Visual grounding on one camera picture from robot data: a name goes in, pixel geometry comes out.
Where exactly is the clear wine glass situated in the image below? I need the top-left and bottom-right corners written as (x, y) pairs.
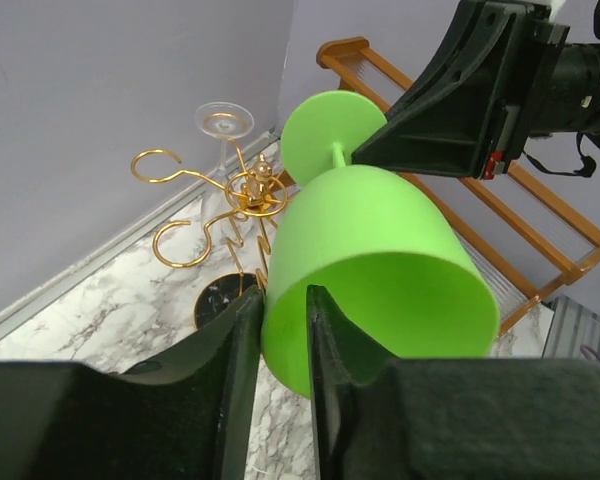
top-left (195, 101), bottom-right (254, 225)

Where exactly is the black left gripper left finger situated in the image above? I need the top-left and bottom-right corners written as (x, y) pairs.
top-left (0, 288), bottom-right (263, 479)

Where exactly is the wooden ribbed glass rack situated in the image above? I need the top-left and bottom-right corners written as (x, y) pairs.
top-left (269, 35), bottom-right (600, 337)

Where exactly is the green plastic goblet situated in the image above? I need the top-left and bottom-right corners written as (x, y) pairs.
top-left (261, 90), bottom-right (500, 396)

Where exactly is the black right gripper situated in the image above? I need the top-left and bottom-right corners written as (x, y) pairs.
top-left (352, 1), bottom-right (569, 178)

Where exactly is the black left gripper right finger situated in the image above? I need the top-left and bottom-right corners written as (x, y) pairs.
top-left (306, 286), bottom-right (600, 479)

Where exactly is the gold wine glass rack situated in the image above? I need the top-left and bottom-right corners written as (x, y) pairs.
top-left (131, 139), bottom-right (301, 331)

